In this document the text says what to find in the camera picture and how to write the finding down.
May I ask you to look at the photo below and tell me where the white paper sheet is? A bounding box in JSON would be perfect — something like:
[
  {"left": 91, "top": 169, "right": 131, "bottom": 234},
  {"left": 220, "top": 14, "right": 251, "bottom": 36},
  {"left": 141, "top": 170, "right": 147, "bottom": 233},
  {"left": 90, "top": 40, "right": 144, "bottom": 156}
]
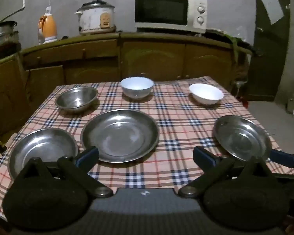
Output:
[{"left": 260, "top": 0, "right": 284, "bottom": 25}]

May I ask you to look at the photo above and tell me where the large white bowl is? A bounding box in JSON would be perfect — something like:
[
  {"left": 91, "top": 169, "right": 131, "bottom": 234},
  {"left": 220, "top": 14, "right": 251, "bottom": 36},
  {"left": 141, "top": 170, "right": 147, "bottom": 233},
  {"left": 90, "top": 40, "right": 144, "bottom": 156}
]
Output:
[{"left": 120, "top": 77, "right": 154, "bottom": 99}]

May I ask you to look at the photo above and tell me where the white microwave oven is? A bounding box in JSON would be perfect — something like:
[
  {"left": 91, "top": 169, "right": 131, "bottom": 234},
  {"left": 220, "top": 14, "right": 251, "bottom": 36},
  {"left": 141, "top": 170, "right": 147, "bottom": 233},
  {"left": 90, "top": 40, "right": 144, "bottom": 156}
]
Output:
[{"left": 134, "top": 0, "right": 208, "bottom": 33}]

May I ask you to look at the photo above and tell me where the white rice cooker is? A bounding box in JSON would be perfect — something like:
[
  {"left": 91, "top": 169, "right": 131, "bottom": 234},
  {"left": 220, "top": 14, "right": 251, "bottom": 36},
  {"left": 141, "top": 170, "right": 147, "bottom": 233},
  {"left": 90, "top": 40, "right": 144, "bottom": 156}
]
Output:
[{"left": 75, "top": 2, "right": 116, "bottom": 35}]

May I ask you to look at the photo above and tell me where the wooden kitchen cabinet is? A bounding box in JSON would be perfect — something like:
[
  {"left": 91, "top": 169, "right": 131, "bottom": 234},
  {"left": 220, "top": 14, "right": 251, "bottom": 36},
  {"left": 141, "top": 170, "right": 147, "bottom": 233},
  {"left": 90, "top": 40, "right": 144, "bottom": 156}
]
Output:
[{"left": 0, "top": 31, "right": 253, "bottom": 142}]

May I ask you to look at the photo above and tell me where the green door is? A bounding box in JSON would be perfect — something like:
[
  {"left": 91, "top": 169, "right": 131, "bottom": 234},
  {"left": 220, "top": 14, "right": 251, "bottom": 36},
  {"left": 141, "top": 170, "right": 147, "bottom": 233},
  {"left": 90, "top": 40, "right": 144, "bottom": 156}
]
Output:
[{"left": 247, "top": 0, "right": 294, "bottom": 101}]

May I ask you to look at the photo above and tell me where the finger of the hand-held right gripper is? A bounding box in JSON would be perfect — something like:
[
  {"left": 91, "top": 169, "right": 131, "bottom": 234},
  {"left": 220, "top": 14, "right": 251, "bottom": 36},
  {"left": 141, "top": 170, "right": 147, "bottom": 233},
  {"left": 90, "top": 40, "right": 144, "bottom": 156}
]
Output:
[{"left": 269, "top": 149, "right": 294, "bottom": 170}]

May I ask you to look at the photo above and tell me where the small white bowl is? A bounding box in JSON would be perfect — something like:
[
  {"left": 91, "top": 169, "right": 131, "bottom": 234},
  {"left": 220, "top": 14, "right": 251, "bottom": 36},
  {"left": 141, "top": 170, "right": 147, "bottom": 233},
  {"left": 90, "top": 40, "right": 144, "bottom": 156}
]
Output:
[{"left": 189, "top": 83, "right": 224, "bottom": 104}]

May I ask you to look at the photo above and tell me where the steel cooking pot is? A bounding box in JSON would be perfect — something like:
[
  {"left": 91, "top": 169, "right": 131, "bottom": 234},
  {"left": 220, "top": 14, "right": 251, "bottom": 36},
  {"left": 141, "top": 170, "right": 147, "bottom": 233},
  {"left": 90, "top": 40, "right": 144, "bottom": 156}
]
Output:
[{"left": 0, "top": 21, "right": 19, "bottom": 48}]

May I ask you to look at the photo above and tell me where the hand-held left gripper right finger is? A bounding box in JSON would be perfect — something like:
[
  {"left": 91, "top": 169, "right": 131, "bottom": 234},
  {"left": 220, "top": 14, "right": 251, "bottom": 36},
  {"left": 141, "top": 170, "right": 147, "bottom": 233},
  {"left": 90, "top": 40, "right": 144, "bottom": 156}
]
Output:
[{"left": 178, "top": 146, "right": 276, "bottom": 199}]

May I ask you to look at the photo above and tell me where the dark stove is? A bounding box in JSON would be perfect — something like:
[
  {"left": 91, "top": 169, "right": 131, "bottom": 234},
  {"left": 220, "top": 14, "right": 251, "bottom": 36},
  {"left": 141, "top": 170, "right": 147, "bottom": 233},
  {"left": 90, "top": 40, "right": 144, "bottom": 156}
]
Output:
[{"left": 0, "top": 43, "right": 22, "bottom": 61}]

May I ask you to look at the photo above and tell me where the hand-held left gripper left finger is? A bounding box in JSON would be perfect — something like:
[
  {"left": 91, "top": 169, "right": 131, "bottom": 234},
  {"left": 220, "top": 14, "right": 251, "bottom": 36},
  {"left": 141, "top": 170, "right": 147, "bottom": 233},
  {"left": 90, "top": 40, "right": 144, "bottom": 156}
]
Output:
[{"left": 16, "top": 146, "right": 114, "bottom": 199}]

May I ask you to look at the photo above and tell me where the large steel plate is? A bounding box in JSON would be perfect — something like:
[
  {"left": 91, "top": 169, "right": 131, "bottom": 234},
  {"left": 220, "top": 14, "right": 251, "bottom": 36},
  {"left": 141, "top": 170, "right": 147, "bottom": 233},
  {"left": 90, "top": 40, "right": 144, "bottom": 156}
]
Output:
[{"left": 81, "top": 109, "right": 160, "bottom": 163}]

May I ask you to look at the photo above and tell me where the plaid tablecloth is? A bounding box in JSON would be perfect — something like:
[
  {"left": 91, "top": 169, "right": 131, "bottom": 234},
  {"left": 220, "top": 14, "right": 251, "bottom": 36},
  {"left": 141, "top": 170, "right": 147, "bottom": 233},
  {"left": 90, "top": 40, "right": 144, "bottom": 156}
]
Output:
[{"left": 0, "top": 76, "right": 294, "bottom": 216}]

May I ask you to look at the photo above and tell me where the orange electric kettle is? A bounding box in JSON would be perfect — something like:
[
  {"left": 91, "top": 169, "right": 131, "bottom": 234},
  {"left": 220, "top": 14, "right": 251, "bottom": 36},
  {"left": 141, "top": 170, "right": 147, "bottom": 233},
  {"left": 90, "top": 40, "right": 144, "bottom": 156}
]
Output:
[{"left": 38, "top": 13, "right": 58, "bottom": 44}]

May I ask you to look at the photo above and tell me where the small steel plate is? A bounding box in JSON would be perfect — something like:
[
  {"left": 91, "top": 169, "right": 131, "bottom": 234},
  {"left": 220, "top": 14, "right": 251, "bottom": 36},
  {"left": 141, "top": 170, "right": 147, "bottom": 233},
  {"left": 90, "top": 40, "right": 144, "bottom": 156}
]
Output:
[
  {"left": 8, "top": 128, "right": 78, "bottom": 180},
  {"left": 213, "top": 115, "right": 272, "bottom": 162}
]

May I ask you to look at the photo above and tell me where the steel bowl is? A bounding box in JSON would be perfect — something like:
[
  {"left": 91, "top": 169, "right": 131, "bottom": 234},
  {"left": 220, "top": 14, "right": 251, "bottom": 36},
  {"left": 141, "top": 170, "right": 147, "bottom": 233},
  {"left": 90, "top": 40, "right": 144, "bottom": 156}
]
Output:
[{"left": 55, "top": 86, "right": 98, "bottom": 110}]

